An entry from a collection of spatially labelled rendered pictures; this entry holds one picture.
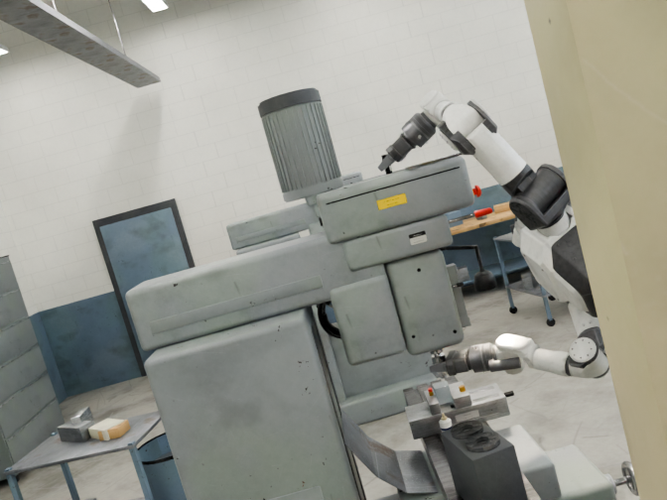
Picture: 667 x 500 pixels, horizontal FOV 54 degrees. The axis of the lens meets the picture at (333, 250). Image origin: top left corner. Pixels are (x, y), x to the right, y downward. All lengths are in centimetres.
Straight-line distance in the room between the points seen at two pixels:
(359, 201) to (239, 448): 82
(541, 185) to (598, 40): 149
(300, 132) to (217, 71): 680
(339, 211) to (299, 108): 34
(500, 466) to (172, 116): 754
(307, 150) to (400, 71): 681
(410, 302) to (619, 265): 172
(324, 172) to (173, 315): 64
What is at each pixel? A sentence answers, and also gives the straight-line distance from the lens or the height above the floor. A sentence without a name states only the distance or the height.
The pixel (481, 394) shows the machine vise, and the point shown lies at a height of 104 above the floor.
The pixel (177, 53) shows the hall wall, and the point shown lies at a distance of 893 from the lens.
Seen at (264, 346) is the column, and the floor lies 151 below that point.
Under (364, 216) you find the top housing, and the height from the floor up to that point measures 179.
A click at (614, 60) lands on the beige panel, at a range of 38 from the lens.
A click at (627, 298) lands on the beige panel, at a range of 40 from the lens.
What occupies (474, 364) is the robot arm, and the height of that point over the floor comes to 123.
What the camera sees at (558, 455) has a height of 77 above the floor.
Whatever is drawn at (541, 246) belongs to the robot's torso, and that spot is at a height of 160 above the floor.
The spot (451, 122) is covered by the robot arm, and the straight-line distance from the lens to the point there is 185.
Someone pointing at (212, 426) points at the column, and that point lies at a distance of 206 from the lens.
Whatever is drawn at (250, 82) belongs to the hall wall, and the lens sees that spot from 874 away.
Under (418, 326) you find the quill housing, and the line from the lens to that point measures 211.
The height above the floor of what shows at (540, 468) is 88.
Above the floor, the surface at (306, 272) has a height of 167.
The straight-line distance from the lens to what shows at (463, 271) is 814.
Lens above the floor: 195
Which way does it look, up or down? 7 degrees down
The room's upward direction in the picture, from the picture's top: 16 degrees counter-clockwise
